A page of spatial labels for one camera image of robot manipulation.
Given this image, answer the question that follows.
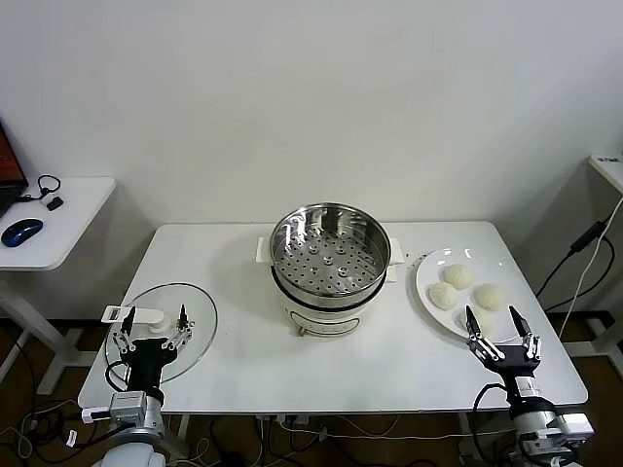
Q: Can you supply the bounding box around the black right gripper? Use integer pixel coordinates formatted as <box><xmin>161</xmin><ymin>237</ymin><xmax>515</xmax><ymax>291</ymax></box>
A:
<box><xmin>464</xmin><ymin>305</ymin><xmax>543</xmax><ymax>381</ymax></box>

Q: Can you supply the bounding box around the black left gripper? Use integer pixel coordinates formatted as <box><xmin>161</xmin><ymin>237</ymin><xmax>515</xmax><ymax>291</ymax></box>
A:
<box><xmin>110</xmin><ymin>304</ymin><xmax>197</xmax><ymax>391</ymax></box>

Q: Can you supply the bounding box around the white steamed baozi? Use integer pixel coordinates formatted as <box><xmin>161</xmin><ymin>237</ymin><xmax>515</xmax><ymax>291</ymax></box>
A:
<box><xmin>459</xmin><ymin>308</ymin><xmax>497</xmax><ymax>340</ymax></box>
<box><xmin>445</xmin><ymin>263</ymin><xmax>475</xmax><ymax>292</ymax></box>
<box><xmin>427</xmin><ymin>282</ymin><xmax>459</xmax><ymax>311</ymax></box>
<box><xmin>472</xmin><ymin>283</ymin><xmax>504</xmax><ymax>311</ymax></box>

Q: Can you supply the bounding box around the stainless steel steamer basket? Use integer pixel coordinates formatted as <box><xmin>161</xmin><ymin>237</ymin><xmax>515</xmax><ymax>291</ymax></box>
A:
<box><xmin>255</xmin><ymin>202</ymin><xmax>405</xmax><ymax>299</ymax></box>

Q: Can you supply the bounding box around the white round plate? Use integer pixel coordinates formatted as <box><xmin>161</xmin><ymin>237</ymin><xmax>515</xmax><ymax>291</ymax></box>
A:
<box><xmin>415</xmin><ymin>247</ymin><xmax>532</xmax><ymax>344</ymax></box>

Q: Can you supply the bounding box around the white side desk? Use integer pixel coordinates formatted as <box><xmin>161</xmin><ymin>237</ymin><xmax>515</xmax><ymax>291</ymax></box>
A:
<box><xmin>0</xmin><ymin>175</ymin><xmax>117</xmax><ymax>396</ymax></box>

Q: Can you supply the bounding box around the blue computer mouse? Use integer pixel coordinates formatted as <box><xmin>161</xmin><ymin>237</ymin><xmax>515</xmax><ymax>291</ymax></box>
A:
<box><xmin>0</xmin><ymin>218</ymin><xmax>44</xmax><ymax>248</ymax></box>

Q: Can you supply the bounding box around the white electric cooker pot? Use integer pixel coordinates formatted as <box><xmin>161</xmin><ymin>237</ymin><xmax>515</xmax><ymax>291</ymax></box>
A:
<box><xmin>270</xmin><ymin>265</ymin><xmax>398</xmax><ymax>338</ymax></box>

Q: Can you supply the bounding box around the white power strip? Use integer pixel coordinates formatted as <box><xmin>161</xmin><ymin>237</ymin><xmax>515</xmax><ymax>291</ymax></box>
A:
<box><xmin>255</xmin><ymin>413</ymin><xmax>317</xmax><ymax>427</ymax></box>

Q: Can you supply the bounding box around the black laptop red screen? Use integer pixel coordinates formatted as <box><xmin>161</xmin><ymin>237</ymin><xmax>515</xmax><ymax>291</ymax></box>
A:
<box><xmin>0</xmin><ymin>119</ymin><xmax>29</xmax><ymax>218</ymax></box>

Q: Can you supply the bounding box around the glass lid with white handle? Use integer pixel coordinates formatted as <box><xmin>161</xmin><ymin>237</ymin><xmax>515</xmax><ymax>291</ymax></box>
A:
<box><xmin>100</xmin><ymin>281</ymin><xmax>219</xmax><ymax>385</ymax></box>

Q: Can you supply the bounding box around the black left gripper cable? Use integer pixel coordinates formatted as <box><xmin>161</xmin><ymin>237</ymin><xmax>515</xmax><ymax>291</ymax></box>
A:
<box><xmin>105</xmin><ymin>361</ymin><xmax>133</xmax><ymax>393</ymax></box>

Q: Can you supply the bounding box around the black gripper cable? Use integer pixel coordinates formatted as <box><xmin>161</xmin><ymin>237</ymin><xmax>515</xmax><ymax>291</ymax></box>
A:
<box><xmin>105</xmin><ymin>361</ymin><xmax>133</xmax><ymax>393</ymax></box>
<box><xmin>473</xmin><ymin>382</ymin><xmax>512</xmax><ymax>442</ymax></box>

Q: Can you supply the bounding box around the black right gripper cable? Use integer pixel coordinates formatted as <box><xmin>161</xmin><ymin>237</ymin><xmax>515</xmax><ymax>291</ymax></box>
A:
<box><xmin>473</xmin><ymin>382</ymin><xmax>512</xmax><ymax>442</ymax></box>

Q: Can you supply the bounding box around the white hanging cable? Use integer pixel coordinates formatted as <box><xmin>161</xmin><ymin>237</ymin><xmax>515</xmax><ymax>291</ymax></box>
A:
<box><xmin>557</xmin><ymin>194</ymin><xmax>623</xmax><ymax>341</ymax></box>

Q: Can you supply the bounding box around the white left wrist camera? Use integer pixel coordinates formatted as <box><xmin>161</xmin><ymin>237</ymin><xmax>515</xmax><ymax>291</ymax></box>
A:
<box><xmin>81</xmin><ymin>406</ymin><xmax>114</xmax><ymax>424</ymax></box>

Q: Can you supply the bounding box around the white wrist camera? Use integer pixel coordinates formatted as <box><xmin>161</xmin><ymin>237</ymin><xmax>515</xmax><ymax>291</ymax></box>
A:
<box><xmin>559</xmin><ymin>413</ymin><xmax>596</xmax><ymax>442</ymax></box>
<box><xmin>81</xmin><ymin>406</ymin><xmax>114</xmax><ymax>424</ymax></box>

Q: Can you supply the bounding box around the black power adapter cable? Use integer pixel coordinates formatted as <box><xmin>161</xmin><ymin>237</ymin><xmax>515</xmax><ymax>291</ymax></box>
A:
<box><xmin>534</xmin><ymin>219</ymin><xmax>615</xmax><ymax>312</ymax></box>

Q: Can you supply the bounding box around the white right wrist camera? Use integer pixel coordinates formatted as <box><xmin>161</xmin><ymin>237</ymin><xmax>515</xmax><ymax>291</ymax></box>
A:
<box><xmin>559</xmin><ymin>413</ymin><xmax>596</xmax><ymax>442</ymax></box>

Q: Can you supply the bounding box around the black earphone cable loop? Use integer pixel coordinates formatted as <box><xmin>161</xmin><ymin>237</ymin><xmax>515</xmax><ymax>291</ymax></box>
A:
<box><xmin>18</xmin><ymin>173</ymin><xmax>62</xmax><ymax>203</ymax></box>

